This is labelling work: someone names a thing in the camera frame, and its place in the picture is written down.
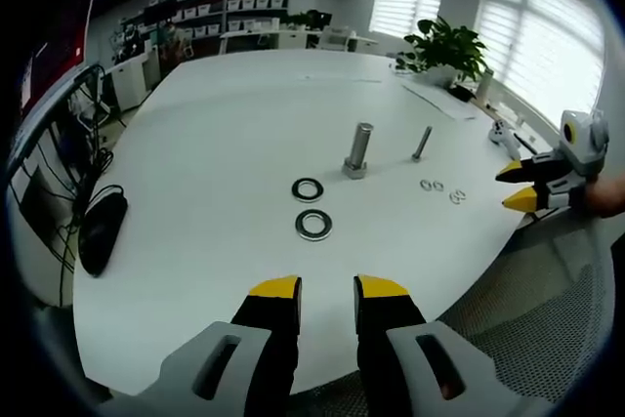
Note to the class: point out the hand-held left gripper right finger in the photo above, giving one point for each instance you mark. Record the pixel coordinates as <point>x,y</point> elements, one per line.
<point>415,363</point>

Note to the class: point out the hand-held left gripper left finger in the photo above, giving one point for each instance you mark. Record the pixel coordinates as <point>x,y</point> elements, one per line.
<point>220,368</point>

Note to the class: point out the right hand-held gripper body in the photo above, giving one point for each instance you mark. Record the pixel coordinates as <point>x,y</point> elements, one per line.
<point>588,143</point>

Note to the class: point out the small steel washer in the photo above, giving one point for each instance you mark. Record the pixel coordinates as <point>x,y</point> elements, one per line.
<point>452,197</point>
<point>463,193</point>
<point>433,185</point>
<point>422,184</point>

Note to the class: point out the thin steel threaded stud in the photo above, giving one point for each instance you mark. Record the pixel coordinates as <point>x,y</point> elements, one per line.
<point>422,143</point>

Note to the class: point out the large steel washer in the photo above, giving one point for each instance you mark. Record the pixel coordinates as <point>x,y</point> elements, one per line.
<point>296,191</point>
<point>301,226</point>

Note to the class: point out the large steel threaded stud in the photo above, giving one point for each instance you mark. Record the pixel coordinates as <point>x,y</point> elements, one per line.
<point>359,153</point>

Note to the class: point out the person's right hand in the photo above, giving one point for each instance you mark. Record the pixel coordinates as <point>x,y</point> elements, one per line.
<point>605,197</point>

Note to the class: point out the black pen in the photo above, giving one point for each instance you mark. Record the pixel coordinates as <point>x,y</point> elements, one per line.
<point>525,142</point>

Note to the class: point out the white game controller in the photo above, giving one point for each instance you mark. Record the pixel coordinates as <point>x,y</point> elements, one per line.
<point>503,136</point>

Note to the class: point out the white bottle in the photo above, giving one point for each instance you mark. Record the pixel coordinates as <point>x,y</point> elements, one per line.
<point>484,85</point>

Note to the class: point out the grey mesh office chair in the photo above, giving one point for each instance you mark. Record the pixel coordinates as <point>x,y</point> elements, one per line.
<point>547,300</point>

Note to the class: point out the white plant pot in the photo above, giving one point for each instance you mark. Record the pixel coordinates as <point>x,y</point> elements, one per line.
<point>439,76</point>

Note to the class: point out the green potted plant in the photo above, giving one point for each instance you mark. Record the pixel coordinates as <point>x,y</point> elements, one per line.
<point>449,46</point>

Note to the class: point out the black computer mouse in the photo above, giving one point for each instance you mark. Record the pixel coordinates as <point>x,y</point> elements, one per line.
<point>100,236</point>

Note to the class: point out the white background desk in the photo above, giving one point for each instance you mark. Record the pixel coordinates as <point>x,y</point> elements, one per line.
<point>293,36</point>

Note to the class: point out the white cabinet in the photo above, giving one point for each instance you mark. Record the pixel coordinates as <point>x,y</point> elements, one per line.
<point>132,80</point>

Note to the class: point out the dark computer monitor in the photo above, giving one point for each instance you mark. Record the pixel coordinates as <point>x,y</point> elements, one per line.
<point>58,46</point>

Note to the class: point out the shelving with white bins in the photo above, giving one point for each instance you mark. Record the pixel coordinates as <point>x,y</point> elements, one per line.
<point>220,4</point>

